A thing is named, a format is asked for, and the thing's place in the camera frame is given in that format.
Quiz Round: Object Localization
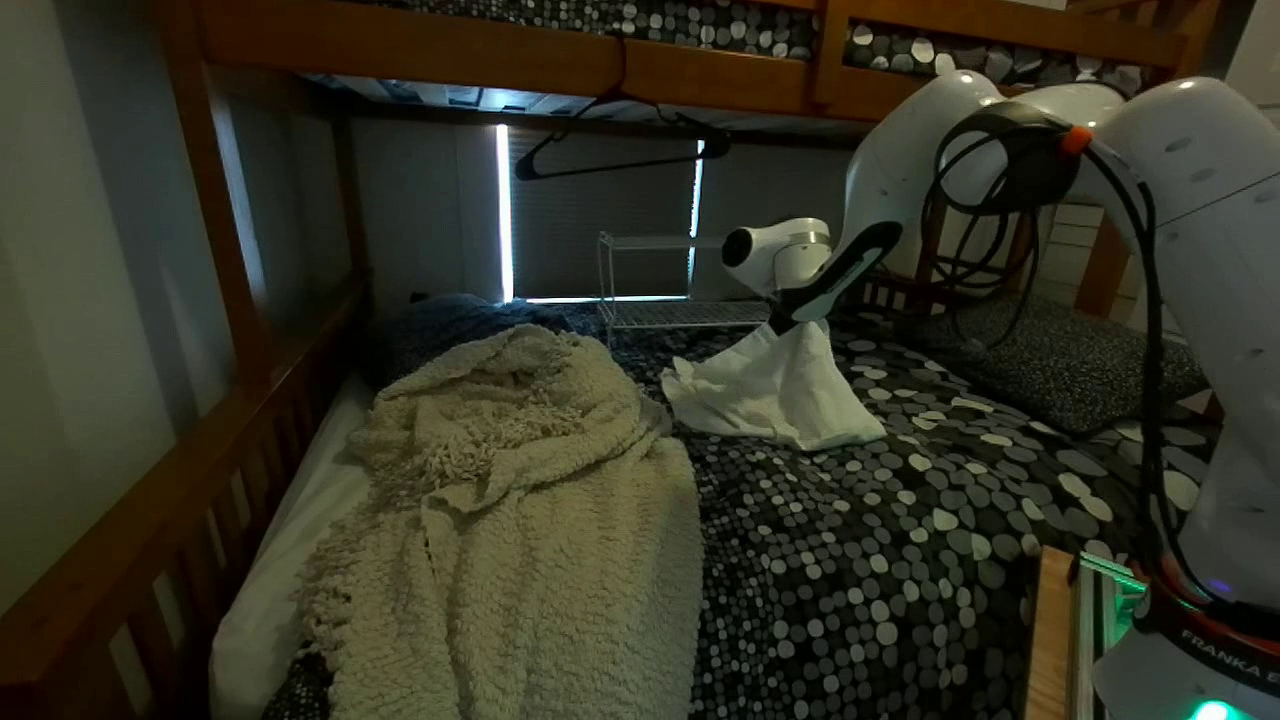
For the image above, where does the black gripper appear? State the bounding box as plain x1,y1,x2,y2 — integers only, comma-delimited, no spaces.
758,288,811,336

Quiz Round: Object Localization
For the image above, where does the wooden bunk bed frame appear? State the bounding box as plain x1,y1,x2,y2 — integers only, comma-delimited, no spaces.
0,0,1204,720

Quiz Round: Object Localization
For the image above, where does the cream knitted blanket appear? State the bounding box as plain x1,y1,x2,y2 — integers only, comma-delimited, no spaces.
297,320,706,720

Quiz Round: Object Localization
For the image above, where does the black clothes hanger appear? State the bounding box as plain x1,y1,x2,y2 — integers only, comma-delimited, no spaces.
512,36,734,186

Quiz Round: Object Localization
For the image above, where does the blue pillow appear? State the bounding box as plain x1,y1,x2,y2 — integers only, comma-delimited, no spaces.
354,291,536,393

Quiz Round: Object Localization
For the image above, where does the white wire rack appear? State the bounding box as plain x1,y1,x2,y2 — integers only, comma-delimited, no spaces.
593,230,753,336

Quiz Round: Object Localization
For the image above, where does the dark window blind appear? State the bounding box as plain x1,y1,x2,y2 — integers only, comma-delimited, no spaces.
512,129,695,304

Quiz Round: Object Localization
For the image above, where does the wooden table board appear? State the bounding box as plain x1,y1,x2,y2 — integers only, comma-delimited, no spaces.
1021,540,1081,720

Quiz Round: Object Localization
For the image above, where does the small-dotted dark pillow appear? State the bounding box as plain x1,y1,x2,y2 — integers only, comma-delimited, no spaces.
917,291,1211,442

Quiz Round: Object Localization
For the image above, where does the white mattress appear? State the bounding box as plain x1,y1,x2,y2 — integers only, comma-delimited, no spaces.
203,378,389,720

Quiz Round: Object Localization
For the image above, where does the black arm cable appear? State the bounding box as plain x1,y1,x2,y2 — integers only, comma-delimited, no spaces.
917,99,1206,607

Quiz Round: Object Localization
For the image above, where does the aluminium base frame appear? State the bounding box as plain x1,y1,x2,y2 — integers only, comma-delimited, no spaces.
1064,546,1162,720

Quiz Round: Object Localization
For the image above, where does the black spotted duvet cover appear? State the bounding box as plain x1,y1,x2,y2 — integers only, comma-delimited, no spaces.
265,297,1224,720

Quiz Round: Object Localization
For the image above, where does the spotted bunk bedding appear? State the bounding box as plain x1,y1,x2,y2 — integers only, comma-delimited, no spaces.
397,0,1072,86

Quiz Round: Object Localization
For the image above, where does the white cloth towel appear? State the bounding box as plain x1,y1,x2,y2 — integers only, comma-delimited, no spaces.
656,317,892,458

